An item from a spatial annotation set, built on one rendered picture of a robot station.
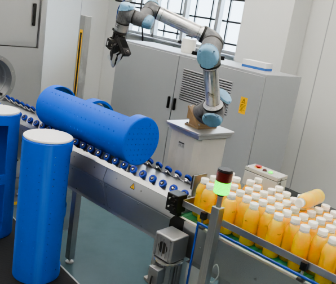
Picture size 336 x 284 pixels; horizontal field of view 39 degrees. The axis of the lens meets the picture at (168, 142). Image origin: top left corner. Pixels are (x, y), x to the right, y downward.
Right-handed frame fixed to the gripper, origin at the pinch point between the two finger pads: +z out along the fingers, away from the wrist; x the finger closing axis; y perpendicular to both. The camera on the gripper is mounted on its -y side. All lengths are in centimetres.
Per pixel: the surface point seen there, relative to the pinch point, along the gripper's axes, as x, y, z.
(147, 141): -11.4, -31.5, 32.2
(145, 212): 6, -62, 55
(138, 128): -3.8, -29.0, 23.8
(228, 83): -165, 40, 44
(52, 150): 34, -8, 46
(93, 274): -9, -25, 148
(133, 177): 5, -45, 44
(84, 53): -35, 78, 31
